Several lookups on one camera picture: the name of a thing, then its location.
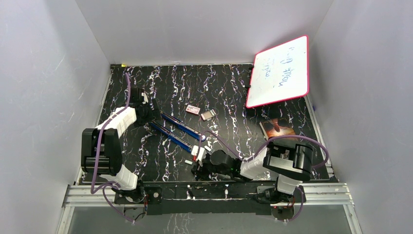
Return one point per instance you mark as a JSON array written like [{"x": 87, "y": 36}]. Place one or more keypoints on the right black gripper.
[{"x": 201, "y": 170}]

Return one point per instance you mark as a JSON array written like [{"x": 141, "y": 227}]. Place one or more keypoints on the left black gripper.
[{"x": 154, "y": 115}]

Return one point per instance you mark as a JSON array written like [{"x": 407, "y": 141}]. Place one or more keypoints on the blue stapler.
[
  {"x": 182, "y": 126},
  {"x": 179, "y": 141}
]

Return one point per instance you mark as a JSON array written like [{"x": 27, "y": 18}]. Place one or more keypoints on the red white staple box sleeve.
[{"x": 193, "y": 109}]

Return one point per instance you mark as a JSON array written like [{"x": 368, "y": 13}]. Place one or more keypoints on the staple box tray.
[{"x": 208, "y": 115}]

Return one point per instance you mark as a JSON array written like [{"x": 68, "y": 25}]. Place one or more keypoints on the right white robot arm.
[{"x": 292, "y": 162}]

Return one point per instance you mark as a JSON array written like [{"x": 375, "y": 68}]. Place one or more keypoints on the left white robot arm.
[{"x": 101, "y": 150}]

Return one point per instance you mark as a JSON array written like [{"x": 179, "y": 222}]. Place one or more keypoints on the dark brown book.
[{"x": 275, "y": 128}]

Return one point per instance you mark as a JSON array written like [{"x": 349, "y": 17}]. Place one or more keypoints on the pink framed whiteboard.
[{"x": 280, "y": 73}]

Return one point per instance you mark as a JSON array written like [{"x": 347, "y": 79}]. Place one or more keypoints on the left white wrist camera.
[{"x": 144, "y": 98}]

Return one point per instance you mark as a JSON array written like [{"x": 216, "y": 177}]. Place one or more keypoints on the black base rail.
[{"x": 217, "y": 197}]

